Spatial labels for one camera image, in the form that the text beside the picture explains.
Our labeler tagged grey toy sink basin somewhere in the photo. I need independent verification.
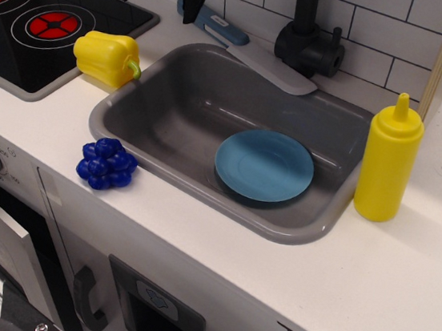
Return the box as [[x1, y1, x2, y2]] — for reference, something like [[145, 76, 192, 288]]
[[89, 44, 372, 245]]

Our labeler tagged yellow squeeze bottle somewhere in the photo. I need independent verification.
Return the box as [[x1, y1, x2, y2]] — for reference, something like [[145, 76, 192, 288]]
[[353, 93, 425, 222]]

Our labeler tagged grey dispenser panel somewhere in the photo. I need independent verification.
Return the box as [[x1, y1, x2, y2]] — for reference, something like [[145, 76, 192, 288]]
[[109, 255, 206, 331]]

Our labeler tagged blue plate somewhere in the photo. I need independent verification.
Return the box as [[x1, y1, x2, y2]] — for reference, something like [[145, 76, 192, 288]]
[[215, 129, 315, 203]]

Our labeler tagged grey cabinet door handle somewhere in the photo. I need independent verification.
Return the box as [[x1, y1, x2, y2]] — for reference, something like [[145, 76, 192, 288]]
[[72, 266, 108, 331]]

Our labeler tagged yellow toy bell pepper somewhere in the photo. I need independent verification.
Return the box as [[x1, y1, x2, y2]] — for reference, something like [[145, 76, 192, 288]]
[[73, 30, 142, 88]]

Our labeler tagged toy knife blue handle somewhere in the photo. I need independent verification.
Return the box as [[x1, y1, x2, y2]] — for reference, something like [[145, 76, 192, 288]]
[[194, 6, 318, 96]]

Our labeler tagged black toy faucet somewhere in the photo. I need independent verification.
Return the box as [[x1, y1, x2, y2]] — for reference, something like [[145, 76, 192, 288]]
[[274, 0, 345, 79]]

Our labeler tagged white toy oven door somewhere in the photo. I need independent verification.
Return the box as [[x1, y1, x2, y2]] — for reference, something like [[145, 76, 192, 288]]
[[0, 207, 53, 309]]

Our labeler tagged blue toy blueberry cluster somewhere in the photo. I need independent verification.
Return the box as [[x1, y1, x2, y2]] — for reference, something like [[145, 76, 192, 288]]
[[76, 138, 139, 191]]

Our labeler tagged black toy stovetop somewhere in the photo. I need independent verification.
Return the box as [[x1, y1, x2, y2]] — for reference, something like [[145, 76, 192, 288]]
[[0, 0, 160, 102]]

